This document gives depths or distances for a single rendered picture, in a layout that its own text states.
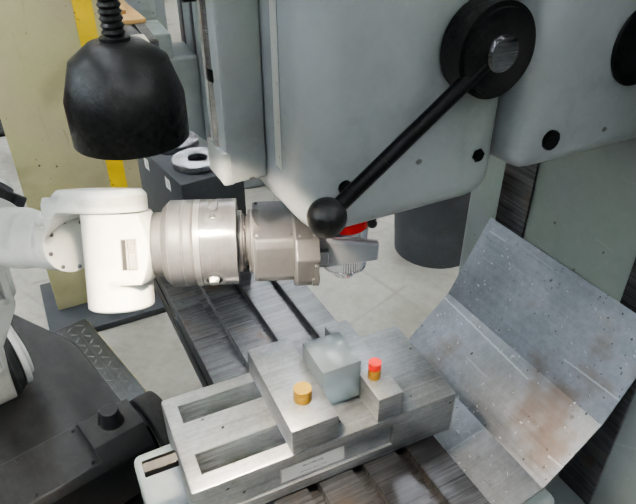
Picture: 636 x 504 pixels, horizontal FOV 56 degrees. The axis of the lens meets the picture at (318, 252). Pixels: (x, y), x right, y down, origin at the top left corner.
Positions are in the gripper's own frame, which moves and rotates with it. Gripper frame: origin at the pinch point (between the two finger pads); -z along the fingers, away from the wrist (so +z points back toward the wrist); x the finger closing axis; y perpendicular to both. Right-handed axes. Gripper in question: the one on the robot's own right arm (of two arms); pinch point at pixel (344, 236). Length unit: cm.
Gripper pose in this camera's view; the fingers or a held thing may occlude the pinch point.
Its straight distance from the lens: 62.4
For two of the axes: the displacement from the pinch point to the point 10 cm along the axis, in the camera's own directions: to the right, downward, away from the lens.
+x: -1.0, -5.5, 8.3
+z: -9.9, 0.4, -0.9
